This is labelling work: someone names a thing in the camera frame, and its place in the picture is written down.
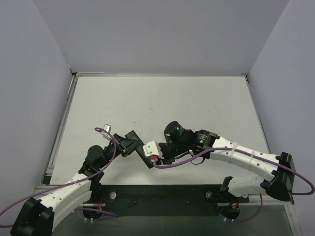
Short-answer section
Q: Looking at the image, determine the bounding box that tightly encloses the black remote control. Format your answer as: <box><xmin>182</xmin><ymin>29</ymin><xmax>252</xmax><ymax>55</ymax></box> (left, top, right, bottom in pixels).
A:
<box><xmin>125</xmin><ymin>130</ymin><xmax>153</xmax><ymax>169</ymax></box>

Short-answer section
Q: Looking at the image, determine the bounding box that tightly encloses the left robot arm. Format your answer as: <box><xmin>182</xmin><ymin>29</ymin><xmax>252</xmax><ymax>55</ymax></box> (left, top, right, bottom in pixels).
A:
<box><xmin>10</xmin><ymin>131</ymin><xmax>143</xmax><ymax>236</ymax></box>

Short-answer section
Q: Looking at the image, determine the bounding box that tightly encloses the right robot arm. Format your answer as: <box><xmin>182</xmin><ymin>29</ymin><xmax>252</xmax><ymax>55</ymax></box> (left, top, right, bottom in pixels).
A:
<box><xmin>143</xmin><ymin>121</ymin><xmax>295</xmax><ymax>202</ymax></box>

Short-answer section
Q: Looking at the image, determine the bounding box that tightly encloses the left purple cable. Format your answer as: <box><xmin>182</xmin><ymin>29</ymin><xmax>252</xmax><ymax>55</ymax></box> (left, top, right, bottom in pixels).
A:
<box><xmin>0</xmin><ymin>127</ymin><xmax>120</xmax><ymax>227</ymax></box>

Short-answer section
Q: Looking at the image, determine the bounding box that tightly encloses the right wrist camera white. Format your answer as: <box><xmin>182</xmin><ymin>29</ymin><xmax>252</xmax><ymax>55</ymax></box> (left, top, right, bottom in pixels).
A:
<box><xmin>142</xmin><ymin>141</ymin><xmax>164</xmax><ymax>162</ymax></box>

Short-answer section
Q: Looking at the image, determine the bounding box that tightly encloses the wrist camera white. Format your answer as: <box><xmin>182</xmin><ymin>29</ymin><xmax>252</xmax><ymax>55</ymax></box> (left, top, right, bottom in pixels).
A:
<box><xmin>142</xmin><ymin>141</ymin><xmax>164</xmax><ymax>162</ymax></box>
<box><xmin>101</xmin><ymin>124</ymin><xmax>112</xmax><ymax>141</ymax></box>

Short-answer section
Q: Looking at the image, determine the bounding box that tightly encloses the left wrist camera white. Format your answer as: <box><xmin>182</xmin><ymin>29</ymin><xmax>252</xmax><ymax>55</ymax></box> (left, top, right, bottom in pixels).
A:
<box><xmin>101</xmin><ymin>124</ymin><xmax>112</xmax><ymax>141</ymax></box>

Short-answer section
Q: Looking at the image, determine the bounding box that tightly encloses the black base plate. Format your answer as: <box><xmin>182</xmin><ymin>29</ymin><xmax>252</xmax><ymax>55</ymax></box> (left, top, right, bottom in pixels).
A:
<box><xmin>81</xmin><ymin>184</ymin><xmax>249</xmax><ymax>218</ymax></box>

